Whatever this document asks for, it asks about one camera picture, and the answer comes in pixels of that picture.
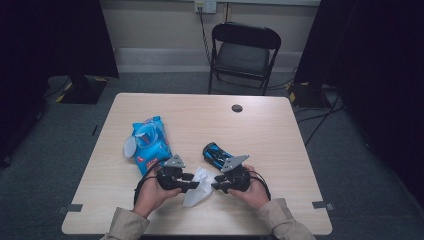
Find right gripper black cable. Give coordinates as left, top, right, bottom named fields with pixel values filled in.
left=248, top=167, right=272, bottom=201

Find grey tape strip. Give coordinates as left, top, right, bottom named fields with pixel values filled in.
left=311, top=200, right=335, bottom=211
left=57, top=203, right=84, bottom=215

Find white wall socket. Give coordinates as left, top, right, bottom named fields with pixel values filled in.
left=194, top=0, right=218, bottom=15

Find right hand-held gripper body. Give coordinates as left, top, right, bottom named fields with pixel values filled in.
left=221, top=153, right=252, bottom=193

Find white wet wipe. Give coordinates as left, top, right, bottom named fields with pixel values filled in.
left=182, top=166, right=220, bottom=208

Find black floor cables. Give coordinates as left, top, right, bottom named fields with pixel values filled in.
left=295, top=93, right=346, bottom=148

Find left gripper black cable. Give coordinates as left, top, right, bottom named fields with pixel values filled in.
left=133, top=161, right=165, bottom=206

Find black wall cable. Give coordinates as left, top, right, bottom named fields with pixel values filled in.
left=198, top=6, right=214, bottom=67

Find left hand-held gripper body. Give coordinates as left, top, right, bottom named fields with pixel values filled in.
left=156, top=153, right=187, bottom=192

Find black stand base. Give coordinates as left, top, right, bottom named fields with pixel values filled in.
left=57, top=74, right=110, bottom=105
left=286, top=81, right=332, bottom=109

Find person's left hand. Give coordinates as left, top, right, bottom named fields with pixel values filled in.
left=132, top=165, right=183, bottom=220

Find black curtain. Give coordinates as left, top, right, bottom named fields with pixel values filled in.
left=0, top=0, right=120, bottom=168
left=294, top=0, right=424, bottom=209

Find person's right hand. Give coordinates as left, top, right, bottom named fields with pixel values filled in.
left=229, top=164, right=272, bottom=212

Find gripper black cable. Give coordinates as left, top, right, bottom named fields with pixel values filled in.
left=133, top=161, right=165, bottom=206
left=248, top=167, right=272, bottom=201

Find black folding chair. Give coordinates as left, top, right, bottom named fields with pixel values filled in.
left=208, top=21, right=282, bottom=97

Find blue wet wipes pack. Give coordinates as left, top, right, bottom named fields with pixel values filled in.
left=123, top=115, right=175, bottom=176

